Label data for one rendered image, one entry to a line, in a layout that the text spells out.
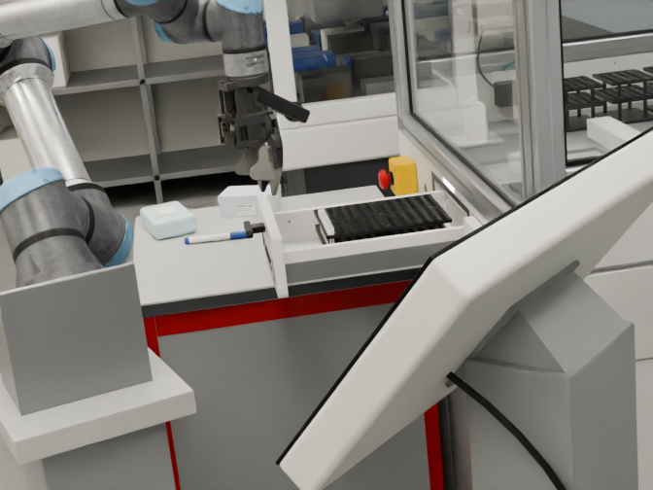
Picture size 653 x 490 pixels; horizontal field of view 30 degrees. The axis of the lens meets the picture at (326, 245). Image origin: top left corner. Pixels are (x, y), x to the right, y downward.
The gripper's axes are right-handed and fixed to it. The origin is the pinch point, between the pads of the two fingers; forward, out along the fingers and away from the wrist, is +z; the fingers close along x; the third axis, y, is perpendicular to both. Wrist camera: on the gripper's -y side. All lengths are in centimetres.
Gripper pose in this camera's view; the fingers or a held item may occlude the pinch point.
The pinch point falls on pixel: (271, 185)
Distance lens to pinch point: 214.5
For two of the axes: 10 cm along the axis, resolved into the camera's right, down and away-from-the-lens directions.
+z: 1.0, 9.5, 3.0
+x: 5.3, 2.0, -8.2
